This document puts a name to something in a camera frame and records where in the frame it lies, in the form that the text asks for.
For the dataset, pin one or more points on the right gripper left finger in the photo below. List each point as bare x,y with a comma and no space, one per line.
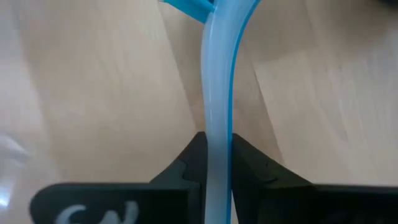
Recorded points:
124,202

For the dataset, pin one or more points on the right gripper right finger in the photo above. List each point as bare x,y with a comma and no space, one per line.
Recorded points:
295,202

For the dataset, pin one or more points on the blue dish brush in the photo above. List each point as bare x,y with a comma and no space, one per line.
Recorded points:
217,93

